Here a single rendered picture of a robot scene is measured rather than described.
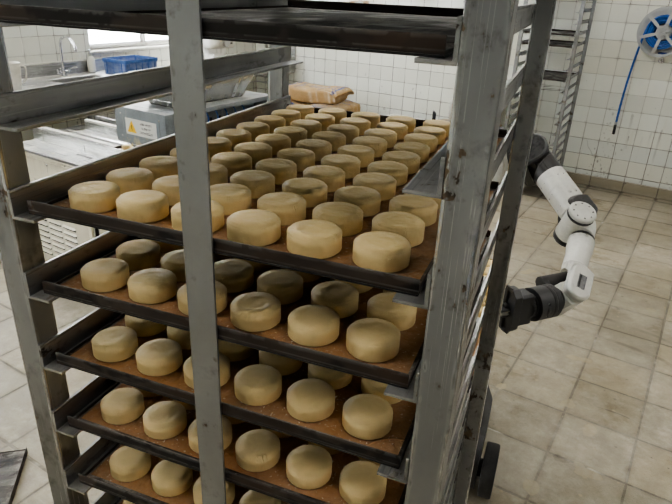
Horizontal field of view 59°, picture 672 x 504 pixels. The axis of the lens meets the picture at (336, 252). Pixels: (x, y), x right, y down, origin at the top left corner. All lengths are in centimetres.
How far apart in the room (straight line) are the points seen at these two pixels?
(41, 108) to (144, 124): 208
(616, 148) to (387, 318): 573
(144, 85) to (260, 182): 22
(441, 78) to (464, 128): 620
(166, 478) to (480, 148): 57
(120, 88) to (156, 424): 39
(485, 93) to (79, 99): 46
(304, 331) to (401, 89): 633
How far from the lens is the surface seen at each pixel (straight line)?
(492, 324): 116
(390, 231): 54
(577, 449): 276
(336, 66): 721
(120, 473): 83
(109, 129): 380
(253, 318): 57
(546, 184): 189
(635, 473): 275
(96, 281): 67
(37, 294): 70
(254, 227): 53
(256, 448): 69
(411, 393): 52
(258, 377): 64
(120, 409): 77
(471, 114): 41
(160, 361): 68
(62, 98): 69
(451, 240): 43
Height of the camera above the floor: 171
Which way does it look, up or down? 24 degrees down
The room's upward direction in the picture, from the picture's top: 2 degrees clockwise
